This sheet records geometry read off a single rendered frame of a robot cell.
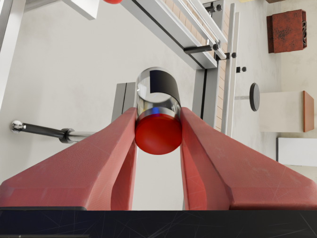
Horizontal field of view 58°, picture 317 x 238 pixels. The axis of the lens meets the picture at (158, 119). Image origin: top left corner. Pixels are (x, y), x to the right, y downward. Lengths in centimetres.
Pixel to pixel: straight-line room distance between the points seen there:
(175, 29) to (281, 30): 608
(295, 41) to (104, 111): 546
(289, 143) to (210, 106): 663
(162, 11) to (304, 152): 700
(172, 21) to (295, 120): 517
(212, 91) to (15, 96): 94
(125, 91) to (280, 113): 481
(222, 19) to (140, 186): 150
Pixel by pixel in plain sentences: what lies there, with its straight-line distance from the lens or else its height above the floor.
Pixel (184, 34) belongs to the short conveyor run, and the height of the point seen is 93.
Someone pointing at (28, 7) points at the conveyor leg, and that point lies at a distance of 100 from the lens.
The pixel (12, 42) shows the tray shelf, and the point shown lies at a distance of 51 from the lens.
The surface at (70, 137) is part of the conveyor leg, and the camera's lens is 151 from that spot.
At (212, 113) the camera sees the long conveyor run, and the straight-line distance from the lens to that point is 104.
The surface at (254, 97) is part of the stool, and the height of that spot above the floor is 59.
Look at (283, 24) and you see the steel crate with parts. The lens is 688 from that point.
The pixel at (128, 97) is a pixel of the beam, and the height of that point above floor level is 51.
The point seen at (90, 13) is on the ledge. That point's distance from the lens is 64.
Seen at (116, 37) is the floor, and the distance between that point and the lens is 210.
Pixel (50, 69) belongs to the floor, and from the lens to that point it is 166.
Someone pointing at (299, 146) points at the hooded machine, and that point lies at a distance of 761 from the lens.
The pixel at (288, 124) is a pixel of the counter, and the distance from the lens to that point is 588.
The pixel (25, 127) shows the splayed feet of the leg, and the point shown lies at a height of 7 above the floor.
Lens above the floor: 130
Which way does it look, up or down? 32 degrees down
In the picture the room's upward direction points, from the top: 90 degrees clockwise
